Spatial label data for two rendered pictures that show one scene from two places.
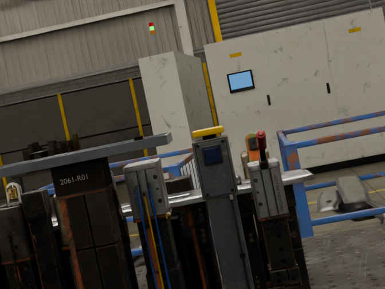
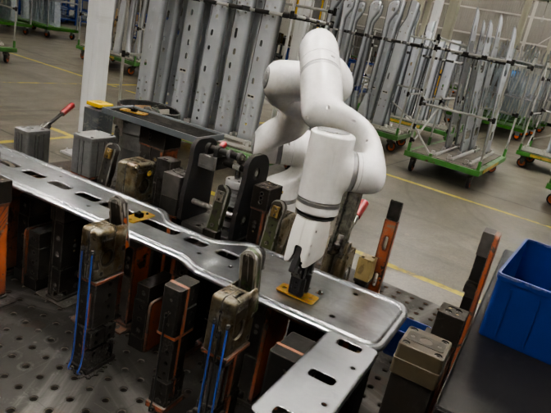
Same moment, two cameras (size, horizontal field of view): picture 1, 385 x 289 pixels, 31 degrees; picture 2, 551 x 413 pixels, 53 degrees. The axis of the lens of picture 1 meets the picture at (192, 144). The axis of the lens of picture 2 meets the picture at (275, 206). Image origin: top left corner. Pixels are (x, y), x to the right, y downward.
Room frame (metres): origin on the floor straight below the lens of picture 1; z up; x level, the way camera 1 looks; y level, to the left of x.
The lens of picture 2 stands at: (2.74, 1.22, 1.51)
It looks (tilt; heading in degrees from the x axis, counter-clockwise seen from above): 18 degrees down; 203
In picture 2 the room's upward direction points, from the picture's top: 12 degrees clockwise
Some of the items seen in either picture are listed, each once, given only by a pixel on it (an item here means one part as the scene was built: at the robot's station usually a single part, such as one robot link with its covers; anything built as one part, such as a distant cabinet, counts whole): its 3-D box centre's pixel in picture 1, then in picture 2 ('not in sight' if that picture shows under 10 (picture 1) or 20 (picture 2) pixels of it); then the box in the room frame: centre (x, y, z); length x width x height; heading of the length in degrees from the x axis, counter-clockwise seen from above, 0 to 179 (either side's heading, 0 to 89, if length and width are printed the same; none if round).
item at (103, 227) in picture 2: not in sight; (98, 296); (1.88, 0.49, 0.87); 0.12 x 0.09 x 0.35; 177
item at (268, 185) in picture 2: not in sight; (254, 258); (1.50, 0.67, 0.91); 0.07 x 0.05 x 0.42; 177
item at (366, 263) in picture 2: not in sight; (349, 328); (1.60, 0.99, 0.88); 0.04 x 0.04 x 0.36; 87
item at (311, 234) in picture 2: not in sight; (311, 234); (1.78, 0.90, 1.14); 0.10 x 0.07 x 0.11; 178
